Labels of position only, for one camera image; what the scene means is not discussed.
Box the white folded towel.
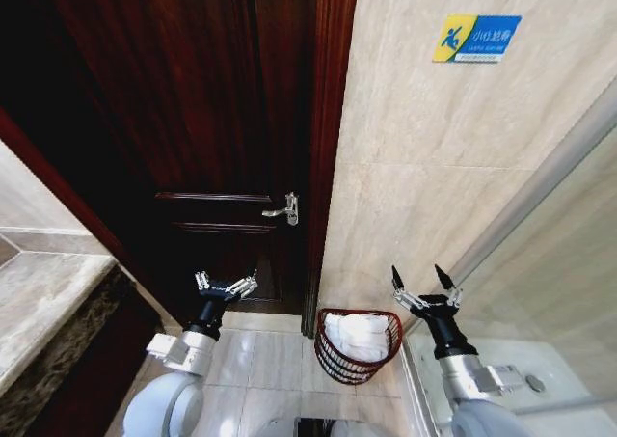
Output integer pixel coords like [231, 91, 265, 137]
[322, 311, 390, 362]

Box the red wire hamper basket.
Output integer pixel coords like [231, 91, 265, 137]
[313, 307, 404, 386]

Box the marble vanity counter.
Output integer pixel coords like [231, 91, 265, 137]
[0, 251, 163, 437]

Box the dark wooden door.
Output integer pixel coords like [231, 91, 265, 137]
[40, 0, 319, 317]

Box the glass shower partition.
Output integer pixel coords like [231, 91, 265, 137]
[402, 77, 617, 437]

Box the dark wooden door frame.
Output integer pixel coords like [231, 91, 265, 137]
[301, 0, 361, 340]

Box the silver door handle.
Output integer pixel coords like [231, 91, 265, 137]
[261, 191, 300, 226]

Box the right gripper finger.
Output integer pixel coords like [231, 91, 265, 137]
[433, 263, 465, 309]
[389, 263, 430, 313]

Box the blue yellow caution sign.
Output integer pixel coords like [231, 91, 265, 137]
[431, 14, 523, 64]

